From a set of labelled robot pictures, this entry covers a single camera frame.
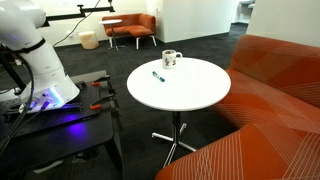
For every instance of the white mug with red print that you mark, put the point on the white mug with red print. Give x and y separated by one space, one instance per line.
169 60

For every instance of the white power strip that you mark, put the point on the white power strip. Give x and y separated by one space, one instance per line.
48 166

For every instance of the beige cylindrical stool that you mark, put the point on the beige cylindrical stool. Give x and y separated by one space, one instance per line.
88 40

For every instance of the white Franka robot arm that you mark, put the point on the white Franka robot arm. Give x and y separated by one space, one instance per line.
40 66

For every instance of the green dry erase marker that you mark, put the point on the green dry erase marker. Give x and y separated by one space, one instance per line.
158 76

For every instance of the chrome pedestal table base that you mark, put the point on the chrome pedestal table base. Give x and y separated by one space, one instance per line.
175 133

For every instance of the small white round side table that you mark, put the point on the small white round side table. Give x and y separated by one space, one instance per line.
111 22

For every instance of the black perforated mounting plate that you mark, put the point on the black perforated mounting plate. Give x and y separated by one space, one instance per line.
66 118

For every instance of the white wall outlet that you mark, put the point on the white wall outlet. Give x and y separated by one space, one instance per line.
73 33

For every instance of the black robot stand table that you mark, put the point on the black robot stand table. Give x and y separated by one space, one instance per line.
66 140

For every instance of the small orange sofa white legs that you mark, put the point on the small orange sofa white legs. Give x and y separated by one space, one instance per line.
133 26

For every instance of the large orange patterned sofa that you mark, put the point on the large orange patterned sofa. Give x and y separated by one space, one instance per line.
266 100

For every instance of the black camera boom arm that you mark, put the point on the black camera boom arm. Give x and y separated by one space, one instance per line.
73 15

